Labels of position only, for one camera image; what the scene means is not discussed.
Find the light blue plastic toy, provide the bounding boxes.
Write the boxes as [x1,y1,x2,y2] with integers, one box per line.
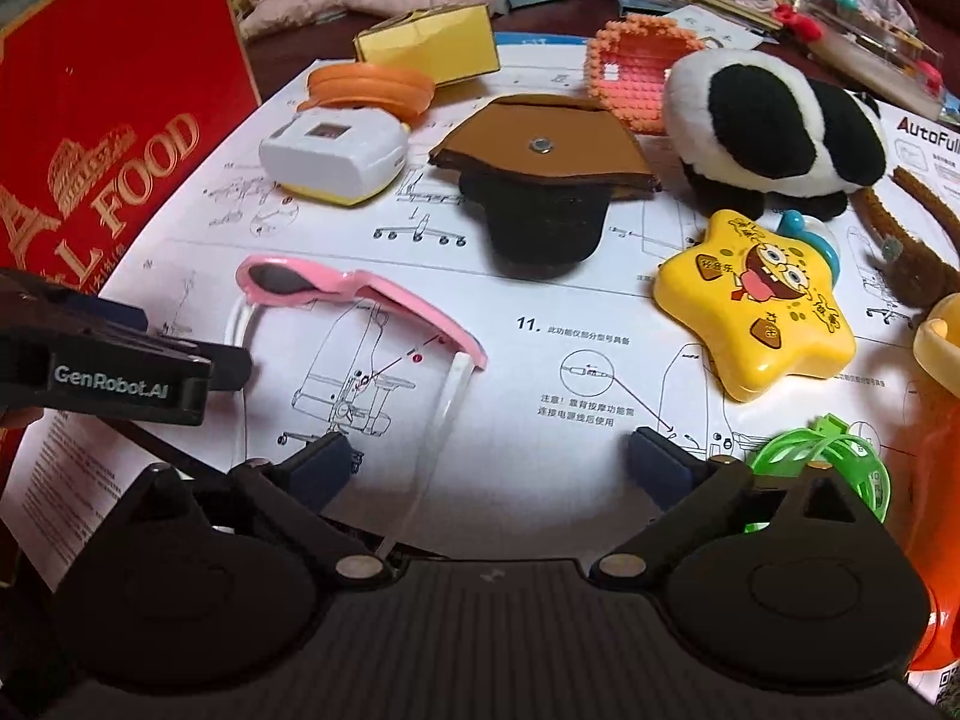
[775,210,838,274]

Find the brown fuzzy headband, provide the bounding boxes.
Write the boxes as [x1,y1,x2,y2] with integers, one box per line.
[846,168,960,310]

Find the orange collapsible bowl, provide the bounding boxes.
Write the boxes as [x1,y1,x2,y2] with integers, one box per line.
[302,62,437,125]

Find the small white plastic device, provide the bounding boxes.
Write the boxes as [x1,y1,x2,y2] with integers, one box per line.
[258,105,410,208]

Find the orange plastic toy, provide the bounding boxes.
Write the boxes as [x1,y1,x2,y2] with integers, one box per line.
[897,297,960,670]

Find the red hair clip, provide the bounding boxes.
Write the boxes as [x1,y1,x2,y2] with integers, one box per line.
[774,3,824,41]

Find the green plastic cage ball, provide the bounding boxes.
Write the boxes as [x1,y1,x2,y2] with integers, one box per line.
[745,412,893,535]

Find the panda plush toy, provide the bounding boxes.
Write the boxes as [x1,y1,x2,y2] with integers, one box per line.
[663,48,892,220]

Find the pink sunglasses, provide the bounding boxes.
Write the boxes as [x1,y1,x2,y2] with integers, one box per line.
[223,255,490,557]

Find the yellow star-shaped case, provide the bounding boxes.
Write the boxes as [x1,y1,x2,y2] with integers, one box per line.
[651,208,857,404]

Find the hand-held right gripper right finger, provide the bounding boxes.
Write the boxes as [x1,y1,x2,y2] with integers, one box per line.
[588,424,880,590]

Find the yellow cardboard box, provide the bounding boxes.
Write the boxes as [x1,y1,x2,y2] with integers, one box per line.
[352,3,502,89]

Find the brown leather pouch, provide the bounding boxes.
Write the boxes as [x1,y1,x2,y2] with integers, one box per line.
[427,92,662,283]

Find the clear plastic box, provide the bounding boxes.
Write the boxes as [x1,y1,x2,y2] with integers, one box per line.
[806,0,947,102]

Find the orange pink brick basket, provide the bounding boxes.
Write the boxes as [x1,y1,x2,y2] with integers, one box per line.
[585,13,715,137]

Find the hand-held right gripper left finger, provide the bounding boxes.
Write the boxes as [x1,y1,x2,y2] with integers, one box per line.
[127,431,394,590]

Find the white instruction sheet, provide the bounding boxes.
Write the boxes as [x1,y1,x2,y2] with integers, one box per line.
[0,33,960,707]

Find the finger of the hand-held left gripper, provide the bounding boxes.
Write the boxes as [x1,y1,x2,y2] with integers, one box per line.
[150,337,253,394]
[0,267,149,338]

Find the printed cut-out card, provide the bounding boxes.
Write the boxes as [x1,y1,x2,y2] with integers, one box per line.
[673,3,760,55]

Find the red box with gold print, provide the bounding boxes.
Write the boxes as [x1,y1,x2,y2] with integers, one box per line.
[0,0,262,421]

